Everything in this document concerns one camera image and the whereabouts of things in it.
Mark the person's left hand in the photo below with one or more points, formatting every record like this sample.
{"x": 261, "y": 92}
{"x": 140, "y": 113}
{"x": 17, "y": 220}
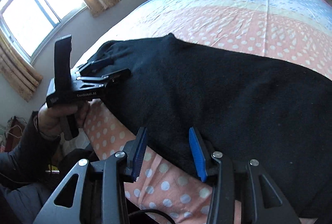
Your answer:
{"x": 49, "y": 118}

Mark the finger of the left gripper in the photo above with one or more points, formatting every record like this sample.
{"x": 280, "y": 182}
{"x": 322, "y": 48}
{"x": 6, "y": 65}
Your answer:
{"x": 94, "y": 66}
{"x": 117, "y": 76}

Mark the side window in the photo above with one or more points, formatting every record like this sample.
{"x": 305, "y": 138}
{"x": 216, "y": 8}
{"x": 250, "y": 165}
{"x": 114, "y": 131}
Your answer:
{"x": 29, "y": 24}

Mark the dark sleeved left forearm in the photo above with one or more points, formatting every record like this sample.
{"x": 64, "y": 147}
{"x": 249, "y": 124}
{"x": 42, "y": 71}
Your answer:
{"x": 28, "y": 161}

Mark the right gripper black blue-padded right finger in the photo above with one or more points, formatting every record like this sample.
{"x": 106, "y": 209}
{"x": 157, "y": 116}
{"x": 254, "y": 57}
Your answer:
{"x": 215, "y": 169}

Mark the black pants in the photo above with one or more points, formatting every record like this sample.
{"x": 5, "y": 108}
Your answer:
{"x": 245, "y": 105}

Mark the pink blue polka-dot bedspread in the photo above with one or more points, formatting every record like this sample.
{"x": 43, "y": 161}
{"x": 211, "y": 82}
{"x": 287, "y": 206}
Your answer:
{"x": 295, "y": 31}

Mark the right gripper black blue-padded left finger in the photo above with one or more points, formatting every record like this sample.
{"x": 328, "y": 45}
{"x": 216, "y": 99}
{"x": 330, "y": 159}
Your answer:
{"x": 122, "y": 167}

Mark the lower beige side curtain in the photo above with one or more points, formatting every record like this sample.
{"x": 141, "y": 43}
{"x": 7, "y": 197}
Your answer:
{"x": 20, "y": 74}

